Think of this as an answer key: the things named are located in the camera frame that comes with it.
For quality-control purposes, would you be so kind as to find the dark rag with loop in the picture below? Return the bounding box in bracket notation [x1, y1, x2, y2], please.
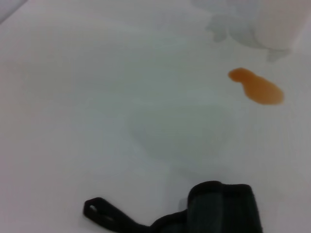
[83, 181, 264, 233]

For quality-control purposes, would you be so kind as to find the white paper cup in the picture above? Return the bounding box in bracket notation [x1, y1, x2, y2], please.
[254, 0, 309, 49]

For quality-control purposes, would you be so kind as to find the orange brown liquid stain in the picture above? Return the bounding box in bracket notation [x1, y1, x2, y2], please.
[227, 67, 285, 106]

